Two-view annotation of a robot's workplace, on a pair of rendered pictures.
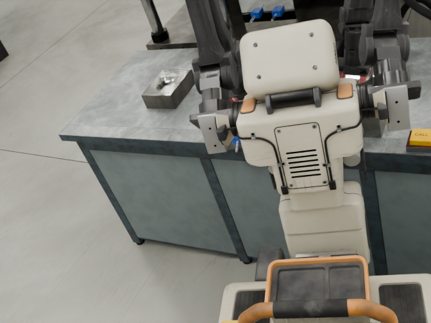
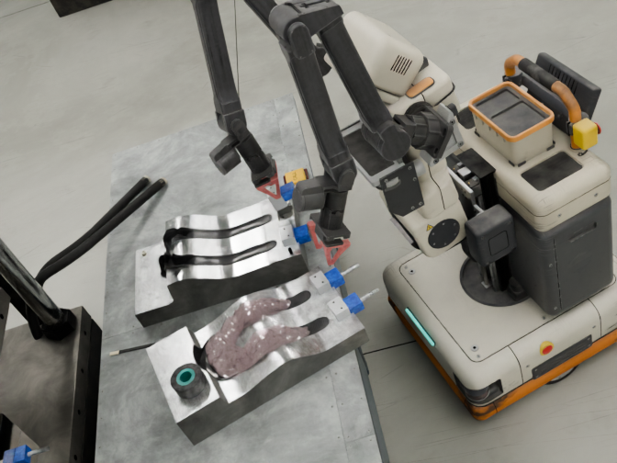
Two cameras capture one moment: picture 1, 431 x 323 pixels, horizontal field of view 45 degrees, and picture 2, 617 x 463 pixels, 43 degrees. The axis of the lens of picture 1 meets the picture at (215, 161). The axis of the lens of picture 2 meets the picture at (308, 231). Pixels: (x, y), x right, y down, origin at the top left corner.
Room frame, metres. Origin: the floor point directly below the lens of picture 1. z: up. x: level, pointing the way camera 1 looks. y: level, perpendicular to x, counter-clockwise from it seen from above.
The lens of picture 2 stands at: (2.14, 0.99, 2.36)
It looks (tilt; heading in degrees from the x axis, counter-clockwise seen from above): 43 degrees down; 240
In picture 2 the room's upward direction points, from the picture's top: 23 degrees counter-clockwise
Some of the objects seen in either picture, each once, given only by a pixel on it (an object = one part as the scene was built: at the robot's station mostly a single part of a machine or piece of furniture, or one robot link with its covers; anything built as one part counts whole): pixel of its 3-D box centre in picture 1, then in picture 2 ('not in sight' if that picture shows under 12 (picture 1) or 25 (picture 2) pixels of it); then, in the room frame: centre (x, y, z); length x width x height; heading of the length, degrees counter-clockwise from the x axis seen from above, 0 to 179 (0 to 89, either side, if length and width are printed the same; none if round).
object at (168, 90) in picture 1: (169, 88); not in sight; (2.02, 0.08, 0.83); 0.20 x 0.15 x 0.07; 142
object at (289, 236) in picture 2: not in sight; (305, 233); (1.37, -0.36, 0.89); 0.13 x 0.05 x 0.05; 143
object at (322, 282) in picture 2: not in sight; (337, 276); (1.42, -0.20, 0.85); 0.13 x 0.05 x 0.05; 160
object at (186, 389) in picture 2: not in sight; (188, 380); (1.89, -0.25, 0.93); 0.08 x 0.08 x 0.04
